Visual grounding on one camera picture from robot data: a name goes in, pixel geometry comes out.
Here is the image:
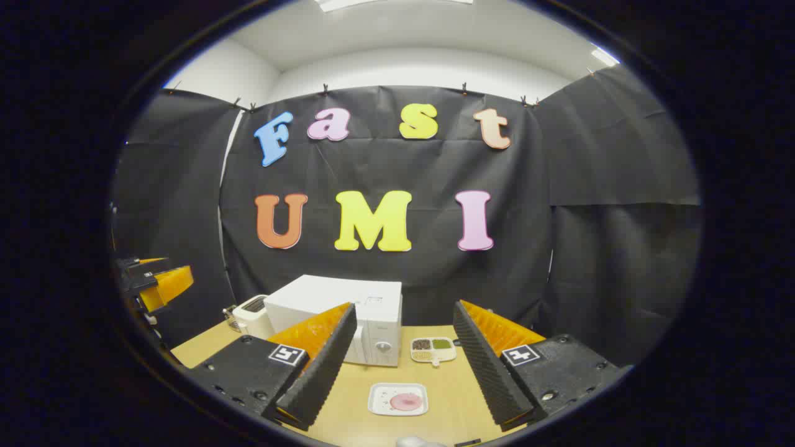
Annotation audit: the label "white divided dish with grains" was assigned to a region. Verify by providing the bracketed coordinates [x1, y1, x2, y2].
[410, 337, 457, 368]

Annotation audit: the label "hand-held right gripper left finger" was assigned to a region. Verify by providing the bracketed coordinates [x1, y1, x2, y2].
[189, 302, 359, 432]

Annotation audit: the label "ceiling light panel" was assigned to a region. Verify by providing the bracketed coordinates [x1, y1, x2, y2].
[317, 0, 474, 12]

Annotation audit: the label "white microwave oven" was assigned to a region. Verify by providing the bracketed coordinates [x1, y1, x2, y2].
[264, 274, 403, 368]

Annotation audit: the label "white toaster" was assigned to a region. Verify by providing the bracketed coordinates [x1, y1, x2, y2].
[231, 294, 275, 340]

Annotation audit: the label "white square plate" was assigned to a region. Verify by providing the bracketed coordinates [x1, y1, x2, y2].
[368, 382, 429, 417]

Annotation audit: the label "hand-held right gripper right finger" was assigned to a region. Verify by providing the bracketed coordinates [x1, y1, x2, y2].
[453, 300, 631, 432]

